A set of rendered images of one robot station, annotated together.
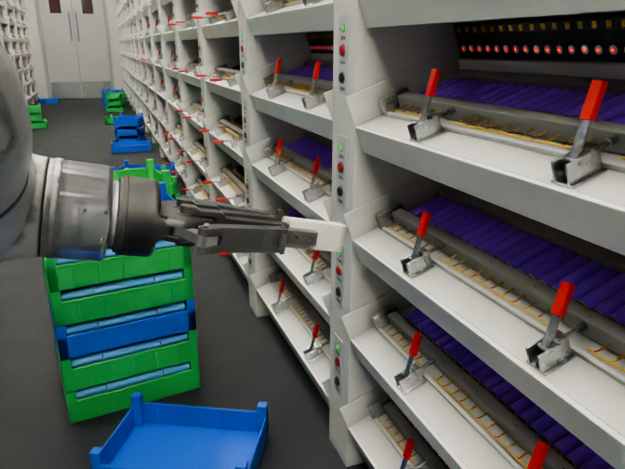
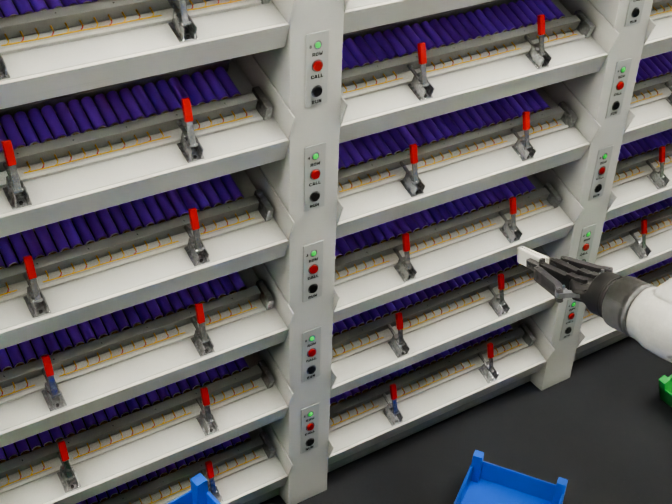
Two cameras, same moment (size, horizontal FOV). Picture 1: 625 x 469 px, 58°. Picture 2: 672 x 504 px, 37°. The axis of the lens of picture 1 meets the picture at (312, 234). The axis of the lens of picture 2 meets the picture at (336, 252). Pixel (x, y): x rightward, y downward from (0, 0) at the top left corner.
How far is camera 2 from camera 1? 2.00 m
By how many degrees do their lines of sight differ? 90
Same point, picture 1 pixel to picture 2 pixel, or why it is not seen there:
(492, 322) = (475, 248)
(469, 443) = (455, 324)
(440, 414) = (430, 334)
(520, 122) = (458, 145)
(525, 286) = (465, 221)
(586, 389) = (530, 229)
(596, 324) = (504, 207)
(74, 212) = not seen: hidden behind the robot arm
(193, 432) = not seen: outside the picture
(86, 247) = not seen: hidden behind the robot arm
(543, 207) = (518, 173)
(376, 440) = (348, 434)
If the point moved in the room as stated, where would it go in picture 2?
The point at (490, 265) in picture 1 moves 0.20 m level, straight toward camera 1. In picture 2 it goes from (438, 230) to (539, 239)
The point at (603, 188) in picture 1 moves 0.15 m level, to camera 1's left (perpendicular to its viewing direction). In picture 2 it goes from (538, 150) to (568, 190)
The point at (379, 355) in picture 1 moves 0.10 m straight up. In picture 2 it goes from (359, 366) to (362, 327)
